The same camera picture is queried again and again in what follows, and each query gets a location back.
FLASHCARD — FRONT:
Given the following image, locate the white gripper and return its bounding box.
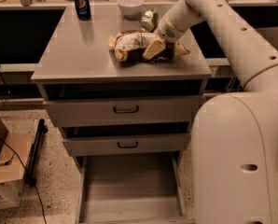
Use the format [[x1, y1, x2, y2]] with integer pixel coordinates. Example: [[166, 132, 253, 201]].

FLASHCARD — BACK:
[[143, 18, 190, 60]]

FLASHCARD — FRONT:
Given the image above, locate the brown chip bag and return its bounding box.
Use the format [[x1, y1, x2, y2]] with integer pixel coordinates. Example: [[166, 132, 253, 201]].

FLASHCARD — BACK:
[[108, 31, 177, 63]]

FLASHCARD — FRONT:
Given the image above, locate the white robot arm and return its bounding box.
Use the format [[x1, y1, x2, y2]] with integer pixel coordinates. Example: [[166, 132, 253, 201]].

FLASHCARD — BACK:
[[156, 0, 278, 224]]

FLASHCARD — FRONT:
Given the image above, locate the grey drawer cabinet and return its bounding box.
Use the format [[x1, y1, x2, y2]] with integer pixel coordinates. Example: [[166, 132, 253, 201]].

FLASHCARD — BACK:
[[31, 4, 214, 224]]

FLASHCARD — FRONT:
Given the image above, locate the open bottom drawer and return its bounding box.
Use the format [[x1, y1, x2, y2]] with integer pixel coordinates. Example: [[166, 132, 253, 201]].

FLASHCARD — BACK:
[[75, 153, 195, 224]]

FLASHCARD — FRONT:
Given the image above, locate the green-label can lying down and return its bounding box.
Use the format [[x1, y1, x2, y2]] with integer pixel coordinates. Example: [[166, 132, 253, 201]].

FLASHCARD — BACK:
[[139, 8, 159, 32]]

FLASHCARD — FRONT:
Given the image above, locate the white bowl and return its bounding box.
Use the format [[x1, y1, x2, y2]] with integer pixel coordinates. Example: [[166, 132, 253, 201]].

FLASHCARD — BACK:
[[118, 0, 144, 19]]

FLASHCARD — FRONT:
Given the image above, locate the blue Pepsi can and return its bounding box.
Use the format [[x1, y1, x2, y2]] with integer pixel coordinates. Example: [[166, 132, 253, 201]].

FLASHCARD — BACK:
[[74, 0, 91, 21]]

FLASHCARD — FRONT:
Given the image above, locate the black stand leg left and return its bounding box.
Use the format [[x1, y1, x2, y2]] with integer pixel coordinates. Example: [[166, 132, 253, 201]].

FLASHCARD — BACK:
[[25, 119, 48, 187]]

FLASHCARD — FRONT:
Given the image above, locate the cardboard box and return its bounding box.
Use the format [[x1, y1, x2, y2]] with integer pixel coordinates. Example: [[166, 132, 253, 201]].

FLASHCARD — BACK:
[[0, 119, 33, 210]]

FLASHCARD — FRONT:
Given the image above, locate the top drawer with handle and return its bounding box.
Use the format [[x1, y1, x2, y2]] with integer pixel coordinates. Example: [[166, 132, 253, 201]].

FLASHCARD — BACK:
[[44, 96, 200, 127]]

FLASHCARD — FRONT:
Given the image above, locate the black cable on floor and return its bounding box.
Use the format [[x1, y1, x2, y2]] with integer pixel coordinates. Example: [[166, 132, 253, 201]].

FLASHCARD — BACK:
[[0, 130, 49, 224]]

